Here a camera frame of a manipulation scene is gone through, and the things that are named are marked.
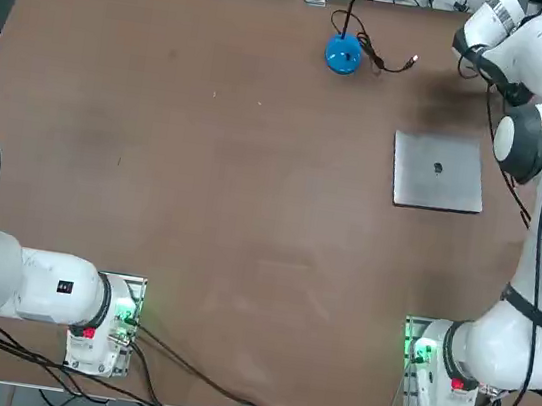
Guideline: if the blue desk lamp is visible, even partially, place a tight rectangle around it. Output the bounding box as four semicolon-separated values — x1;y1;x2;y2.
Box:
321;0;404;83

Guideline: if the grey closed laptop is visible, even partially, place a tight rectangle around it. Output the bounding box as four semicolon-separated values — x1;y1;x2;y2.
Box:
384;127;494;219

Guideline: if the black base cable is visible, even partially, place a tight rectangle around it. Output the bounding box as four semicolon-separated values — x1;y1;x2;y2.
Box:
125;322;292;406
0;318;184;406

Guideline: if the black lamp power cable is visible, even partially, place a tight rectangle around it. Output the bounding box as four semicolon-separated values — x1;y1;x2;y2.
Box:
323;8;426;83

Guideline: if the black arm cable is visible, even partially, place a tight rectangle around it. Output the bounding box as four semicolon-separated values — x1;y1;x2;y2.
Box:
412;40;542;404

